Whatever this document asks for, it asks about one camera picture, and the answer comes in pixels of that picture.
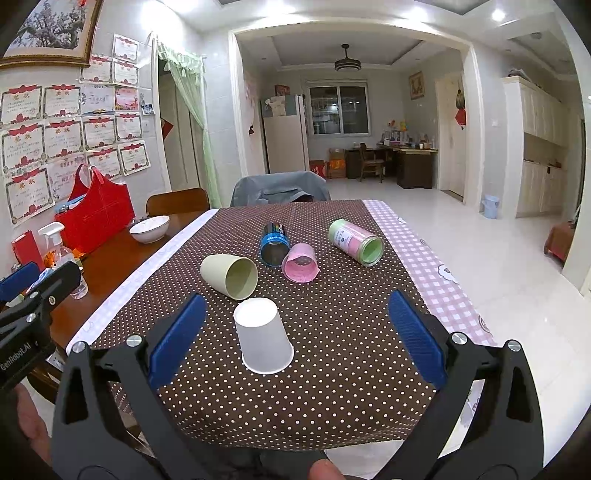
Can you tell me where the white door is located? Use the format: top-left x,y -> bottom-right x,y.
436,76 -> 465,198

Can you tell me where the framed tree picture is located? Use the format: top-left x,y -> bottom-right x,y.
0,0 -> 105,69

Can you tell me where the green door curtain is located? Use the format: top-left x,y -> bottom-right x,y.
156,41 -> 222,209

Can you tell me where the ceiling fan lamp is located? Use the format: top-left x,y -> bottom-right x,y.
334,44 -> 361,73

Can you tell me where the cream plastic cup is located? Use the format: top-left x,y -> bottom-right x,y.
200,254 -> 259,300

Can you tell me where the white paper cup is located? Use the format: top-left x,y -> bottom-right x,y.
233,298 -> 295,375

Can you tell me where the red box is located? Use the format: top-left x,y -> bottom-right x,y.
11,230 -> 47,274

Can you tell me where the red felt bag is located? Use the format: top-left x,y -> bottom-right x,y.
54,163 -> 136,256

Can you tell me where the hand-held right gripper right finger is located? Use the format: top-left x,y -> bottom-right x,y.
369,290 -> 544,480

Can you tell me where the brown polka dot tablecloth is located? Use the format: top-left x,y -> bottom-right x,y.
89,199 -> 438,449
67,199 -> 498,416

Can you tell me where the dark red side furniture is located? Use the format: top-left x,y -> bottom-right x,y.
544,220 -> 579,265

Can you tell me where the wall of award certificates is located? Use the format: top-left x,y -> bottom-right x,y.
0,32 -> 154,228

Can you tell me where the dark wooden desk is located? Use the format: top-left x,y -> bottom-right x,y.
346,143 -> 439,190

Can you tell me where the wooden dining chair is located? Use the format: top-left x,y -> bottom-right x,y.
145,187 -> 211,218

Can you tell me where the person's right hand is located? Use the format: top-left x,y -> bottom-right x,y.
308,459 -> 345,480

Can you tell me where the green and pink cup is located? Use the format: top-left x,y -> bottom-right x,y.
327,219 -> 385,267

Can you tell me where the grey covered chair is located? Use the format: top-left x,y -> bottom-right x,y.
229,170 -> 332,208

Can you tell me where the white tall cabinet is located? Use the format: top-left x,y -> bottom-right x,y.
502,76 -> 570,219

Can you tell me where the wooden desk chair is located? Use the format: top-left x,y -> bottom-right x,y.
359,143 -> 386,184

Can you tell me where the blue paper cup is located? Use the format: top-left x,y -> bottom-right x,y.
259,222 -> 291,267

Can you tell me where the window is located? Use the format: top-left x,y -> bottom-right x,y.
308,85 -> 370,136

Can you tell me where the clear spray bottle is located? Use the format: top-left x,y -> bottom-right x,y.
38,222 -> 89,300

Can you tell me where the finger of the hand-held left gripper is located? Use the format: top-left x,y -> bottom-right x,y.
0,261 -> 41,304
0,261 -> 82,340

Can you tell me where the cardboard carton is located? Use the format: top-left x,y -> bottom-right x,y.
327,148 -> 347,179

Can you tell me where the pink plastic cup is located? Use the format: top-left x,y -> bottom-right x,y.
281,242 -> 321,284

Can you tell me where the white refrigerator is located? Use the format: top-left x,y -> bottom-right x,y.
261,93 -> 310,175

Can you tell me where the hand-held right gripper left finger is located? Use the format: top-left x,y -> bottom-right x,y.
51,294 -> 211,480

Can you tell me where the white bowl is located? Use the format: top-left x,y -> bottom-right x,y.
129,215 -> 171,245

